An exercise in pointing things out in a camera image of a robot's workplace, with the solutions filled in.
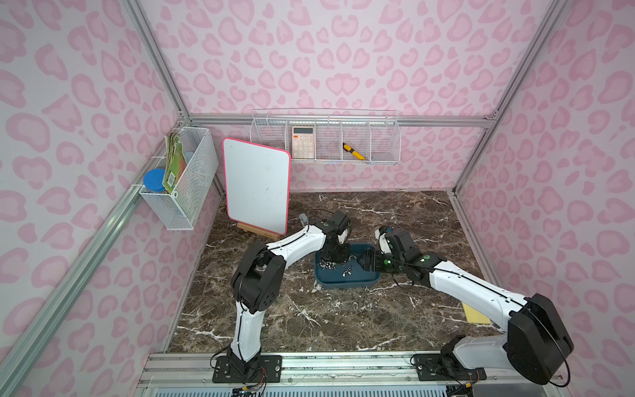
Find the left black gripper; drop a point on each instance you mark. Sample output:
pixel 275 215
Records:
pixel 335 251

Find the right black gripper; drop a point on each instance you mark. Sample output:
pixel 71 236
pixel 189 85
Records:
pixel 374 263

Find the teal plastic storage box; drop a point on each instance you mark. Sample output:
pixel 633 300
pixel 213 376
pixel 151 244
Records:
pixel 358 279

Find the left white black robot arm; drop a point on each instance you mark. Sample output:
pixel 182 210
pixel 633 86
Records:
pixel 257 280

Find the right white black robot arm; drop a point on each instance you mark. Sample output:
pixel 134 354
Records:
pixel 534 340

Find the pile of silver wing nuts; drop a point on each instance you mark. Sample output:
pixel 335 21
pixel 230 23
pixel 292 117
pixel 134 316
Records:
pixel 346 266

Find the yellow sticky note pad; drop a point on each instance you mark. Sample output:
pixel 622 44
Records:
pixel 473 316

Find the pink framed whiteboard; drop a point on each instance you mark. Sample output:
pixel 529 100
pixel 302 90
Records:
pixel 257 181

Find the white pink calculator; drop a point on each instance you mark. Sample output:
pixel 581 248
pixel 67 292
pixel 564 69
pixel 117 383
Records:
pixel 303 143

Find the green paper cards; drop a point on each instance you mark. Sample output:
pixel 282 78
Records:
pixel 175 162

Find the blue round lid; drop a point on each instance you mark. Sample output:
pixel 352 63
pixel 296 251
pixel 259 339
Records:
pixel 153 180

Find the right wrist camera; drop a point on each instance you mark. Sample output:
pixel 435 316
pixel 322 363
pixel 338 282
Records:
pixel 380 235

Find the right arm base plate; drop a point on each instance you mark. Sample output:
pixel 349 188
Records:
pixel 439 366

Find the white wire wall shelf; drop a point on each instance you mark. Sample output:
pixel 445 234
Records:
pixel 376 137

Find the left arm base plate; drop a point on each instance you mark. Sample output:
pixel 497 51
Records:
pixel 233 370

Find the white mesh wall basket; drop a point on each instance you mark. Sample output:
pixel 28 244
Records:
pixel 180 210

